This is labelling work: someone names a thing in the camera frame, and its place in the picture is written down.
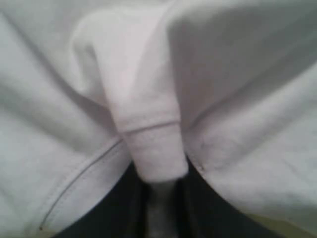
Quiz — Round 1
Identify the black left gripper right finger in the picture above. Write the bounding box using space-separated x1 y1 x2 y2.
174 161 280 238

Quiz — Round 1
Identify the white t-shirt with red lettering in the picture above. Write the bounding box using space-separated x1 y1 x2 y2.
0 0 317 238

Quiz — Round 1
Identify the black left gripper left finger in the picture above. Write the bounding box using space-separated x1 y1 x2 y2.
54 164 148 238

